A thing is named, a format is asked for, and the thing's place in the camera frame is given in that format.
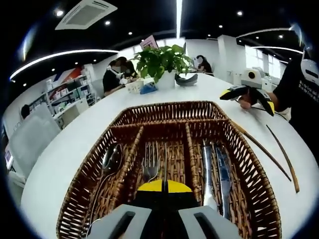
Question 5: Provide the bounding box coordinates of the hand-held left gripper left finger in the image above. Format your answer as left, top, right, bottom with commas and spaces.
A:
87, 179, 165, 239

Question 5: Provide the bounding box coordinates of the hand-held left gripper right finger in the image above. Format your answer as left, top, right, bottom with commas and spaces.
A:
166, 179, 244, 239

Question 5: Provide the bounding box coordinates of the brown wooden chopstick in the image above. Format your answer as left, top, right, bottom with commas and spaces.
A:
265, 124, 300, 194
231, 121, 292, 182

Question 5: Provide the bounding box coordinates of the silver fork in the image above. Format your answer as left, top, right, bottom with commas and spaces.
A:
141, 140, 162, 184

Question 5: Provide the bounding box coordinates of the silver table knife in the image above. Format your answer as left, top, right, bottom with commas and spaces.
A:
201, 139, 219, 212
214, 145, 234, 221

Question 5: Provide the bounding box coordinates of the large silver spoon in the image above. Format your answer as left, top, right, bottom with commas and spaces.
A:
86, 143, 124, 234

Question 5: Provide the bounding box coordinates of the brown wicker storage tray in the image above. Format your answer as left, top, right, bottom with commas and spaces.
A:
56, 100, 282, 239

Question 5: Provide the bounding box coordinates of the white storage shelf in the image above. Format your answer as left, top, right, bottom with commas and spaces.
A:
46, 72, 98, 117

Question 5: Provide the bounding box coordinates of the person's right hand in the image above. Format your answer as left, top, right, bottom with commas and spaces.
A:
237, 94, 259, 110

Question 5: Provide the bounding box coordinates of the person's black printed t-shirt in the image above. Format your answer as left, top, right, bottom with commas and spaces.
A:
273, 47, 319, 140

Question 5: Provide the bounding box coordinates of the grey curved object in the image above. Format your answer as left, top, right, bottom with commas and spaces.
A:
174, 73, 199, 87

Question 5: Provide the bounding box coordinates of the ceiling spotlights group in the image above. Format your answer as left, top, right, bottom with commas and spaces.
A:
51, 8, 285, 87

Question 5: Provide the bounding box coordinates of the green potted plant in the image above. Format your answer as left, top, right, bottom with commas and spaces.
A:
133, 44, 194, 90

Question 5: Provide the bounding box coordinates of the blue cloth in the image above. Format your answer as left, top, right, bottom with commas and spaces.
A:
140, 83, 159, 95

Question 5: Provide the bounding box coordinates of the long ceiling light strip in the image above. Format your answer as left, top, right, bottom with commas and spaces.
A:
175, 0, 183, 39

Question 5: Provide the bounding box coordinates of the pink hanging sign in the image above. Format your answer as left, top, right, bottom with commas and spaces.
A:
139, 34, 159, 50

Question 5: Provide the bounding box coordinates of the white patterned cup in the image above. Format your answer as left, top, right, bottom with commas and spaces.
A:
127, 80, 145, 94

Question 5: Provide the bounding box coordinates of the white mesh office chair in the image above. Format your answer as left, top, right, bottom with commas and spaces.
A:
8, 103, 62, 177

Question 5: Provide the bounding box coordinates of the ceiling air conditioner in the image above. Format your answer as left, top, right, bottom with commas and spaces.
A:
54, 0, 118, 31

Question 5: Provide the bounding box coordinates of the curved ceiling light strip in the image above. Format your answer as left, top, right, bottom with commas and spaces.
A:
9, 49, 120, 80

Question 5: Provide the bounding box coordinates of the black cable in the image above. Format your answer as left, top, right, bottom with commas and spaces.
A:
251, 104, 291, 121

